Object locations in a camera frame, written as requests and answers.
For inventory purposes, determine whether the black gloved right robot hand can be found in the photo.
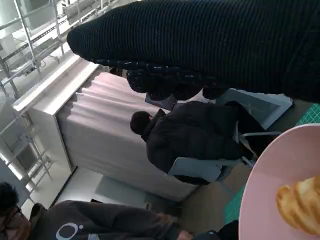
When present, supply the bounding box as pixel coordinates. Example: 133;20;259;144
66;0;320;102

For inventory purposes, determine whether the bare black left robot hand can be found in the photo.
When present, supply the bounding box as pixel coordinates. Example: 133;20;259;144
193;219;240;240

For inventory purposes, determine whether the pink bowl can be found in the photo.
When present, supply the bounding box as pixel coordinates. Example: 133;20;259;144
237;124;320;240

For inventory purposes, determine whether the braided toy bread loaf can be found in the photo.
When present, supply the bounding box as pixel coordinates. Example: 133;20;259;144
275;175;320;236

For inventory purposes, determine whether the grey office chair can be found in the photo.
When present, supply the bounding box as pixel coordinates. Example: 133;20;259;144
167;119;283;183

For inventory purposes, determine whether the person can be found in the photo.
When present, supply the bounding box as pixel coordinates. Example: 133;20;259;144
0;181;196;240
129;101;273;186

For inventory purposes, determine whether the green cutting mat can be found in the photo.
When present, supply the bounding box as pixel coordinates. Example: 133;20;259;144
223;102;320;226

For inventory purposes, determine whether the metal shelving rack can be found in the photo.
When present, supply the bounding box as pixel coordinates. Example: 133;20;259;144
0;0;118;193

